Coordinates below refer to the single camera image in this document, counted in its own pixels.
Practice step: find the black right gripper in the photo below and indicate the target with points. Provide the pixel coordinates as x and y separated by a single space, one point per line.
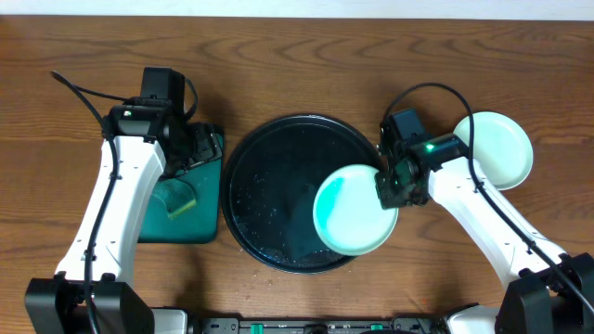
390 188

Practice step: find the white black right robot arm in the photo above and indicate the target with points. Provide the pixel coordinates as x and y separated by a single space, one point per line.
547 290

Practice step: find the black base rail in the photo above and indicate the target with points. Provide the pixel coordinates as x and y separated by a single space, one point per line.
284 326

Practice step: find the mint green plate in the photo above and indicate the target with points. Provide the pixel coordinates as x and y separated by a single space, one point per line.
347 212
502 148

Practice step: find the green yellow sponge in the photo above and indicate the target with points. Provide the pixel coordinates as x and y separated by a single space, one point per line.
176 196

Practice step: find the black round tray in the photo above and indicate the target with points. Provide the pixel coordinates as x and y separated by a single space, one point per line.
270 183

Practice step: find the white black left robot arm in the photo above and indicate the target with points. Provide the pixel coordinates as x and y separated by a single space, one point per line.
91 291

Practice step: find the black rectangular soapy water tray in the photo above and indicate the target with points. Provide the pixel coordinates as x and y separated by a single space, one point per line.
198 225

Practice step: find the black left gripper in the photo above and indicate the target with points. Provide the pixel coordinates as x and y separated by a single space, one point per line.
204 146

